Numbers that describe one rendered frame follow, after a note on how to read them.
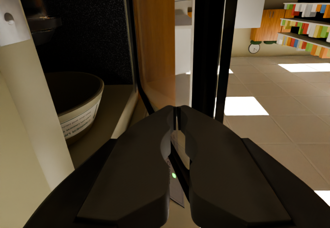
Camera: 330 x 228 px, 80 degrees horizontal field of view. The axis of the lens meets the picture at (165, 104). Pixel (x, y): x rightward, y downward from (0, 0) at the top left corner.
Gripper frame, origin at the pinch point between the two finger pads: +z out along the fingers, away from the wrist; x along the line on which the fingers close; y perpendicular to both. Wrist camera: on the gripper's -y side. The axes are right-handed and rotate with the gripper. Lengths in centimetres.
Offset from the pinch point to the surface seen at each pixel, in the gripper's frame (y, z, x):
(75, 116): 4.7, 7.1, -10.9
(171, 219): 18.0, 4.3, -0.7
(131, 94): 9.1, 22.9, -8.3
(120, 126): 10.0, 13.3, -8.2
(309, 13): 19, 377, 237
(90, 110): 5.2, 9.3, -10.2
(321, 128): 137, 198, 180
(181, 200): 19.3, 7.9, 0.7
